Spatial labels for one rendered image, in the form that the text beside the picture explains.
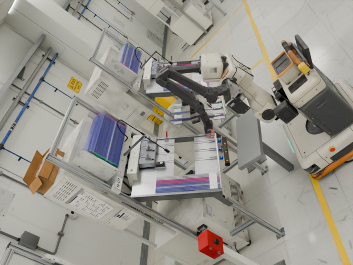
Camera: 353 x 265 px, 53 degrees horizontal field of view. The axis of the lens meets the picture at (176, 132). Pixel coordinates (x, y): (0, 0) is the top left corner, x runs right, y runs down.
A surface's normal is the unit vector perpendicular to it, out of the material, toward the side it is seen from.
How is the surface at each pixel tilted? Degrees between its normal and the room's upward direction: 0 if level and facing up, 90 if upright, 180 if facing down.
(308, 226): 0
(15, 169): 90
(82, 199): 87
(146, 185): 43
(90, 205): 92
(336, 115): 90
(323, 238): 0
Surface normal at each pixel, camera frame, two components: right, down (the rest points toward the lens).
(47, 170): 0.51, -0.69
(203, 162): -0.12, -0.77
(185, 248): -0.02, 0.63
